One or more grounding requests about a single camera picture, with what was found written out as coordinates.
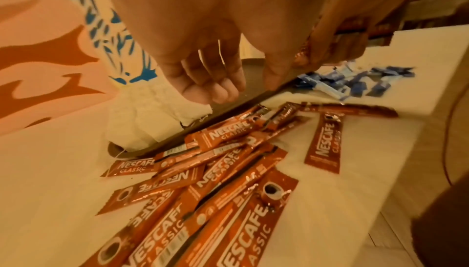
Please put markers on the dark brown tray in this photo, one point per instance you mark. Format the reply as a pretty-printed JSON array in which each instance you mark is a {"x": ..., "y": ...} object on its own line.
[{"x": 245, "y": 95}]

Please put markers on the person's left hand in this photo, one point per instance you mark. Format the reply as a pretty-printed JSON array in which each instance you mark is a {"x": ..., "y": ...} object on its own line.
[{"x": 205, "y": 11}]

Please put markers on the pile of blue sugar sachets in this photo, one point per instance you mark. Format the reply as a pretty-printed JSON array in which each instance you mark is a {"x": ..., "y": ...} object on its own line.
[{"x": 352, "y": 80}]

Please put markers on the black clothing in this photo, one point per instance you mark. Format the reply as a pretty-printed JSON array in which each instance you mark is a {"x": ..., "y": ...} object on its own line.
[{"x": 443, "y": 225}]

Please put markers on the pile of red Nescafe sachets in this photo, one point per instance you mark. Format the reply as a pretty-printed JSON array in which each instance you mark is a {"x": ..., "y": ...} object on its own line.
[{"x": 220, "y": 202}]

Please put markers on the row of tea bags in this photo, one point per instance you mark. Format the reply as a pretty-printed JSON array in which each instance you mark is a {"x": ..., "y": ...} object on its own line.
[{"x": 154, "y": 115}]

